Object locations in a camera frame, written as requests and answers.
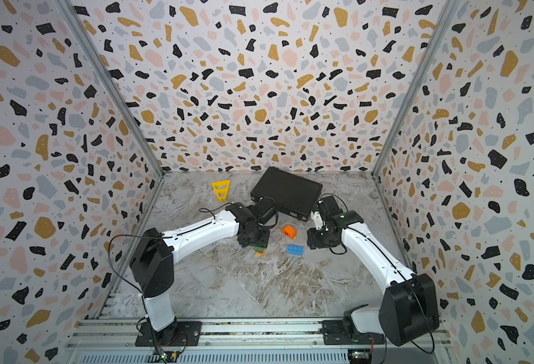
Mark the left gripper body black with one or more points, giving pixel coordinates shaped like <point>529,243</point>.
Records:
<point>261,238</point>

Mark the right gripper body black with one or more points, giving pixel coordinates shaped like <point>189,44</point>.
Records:
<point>319,238</point>

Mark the orange rounded lego piece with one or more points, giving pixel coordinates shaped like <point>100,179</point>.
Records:
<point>289,231</point>

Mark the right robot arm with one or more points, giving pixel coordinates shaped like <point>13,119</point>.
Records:
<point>408,309</point>

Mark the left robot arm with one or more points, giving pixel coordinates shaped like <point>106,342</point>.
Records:
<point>156,253</point>

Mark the black carrying case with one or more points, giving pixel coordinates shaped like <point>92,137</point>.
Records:
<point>291,194</point>

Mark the yellow triangular plastic piece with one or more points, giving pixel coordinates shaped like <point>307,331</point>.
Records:
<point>221,189</point>

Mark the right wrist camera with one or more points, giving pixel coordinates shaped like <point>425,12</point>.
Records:
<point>317,220</point>

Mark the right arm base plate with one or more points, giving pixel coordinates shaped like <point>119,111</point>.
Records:
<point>341,332</point>

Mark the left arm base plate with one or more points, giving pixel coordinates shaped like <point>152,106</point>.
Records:
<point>177,334</point>

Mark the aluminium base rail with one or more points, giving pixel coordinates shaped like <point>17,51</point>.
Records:
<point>266,340</point>

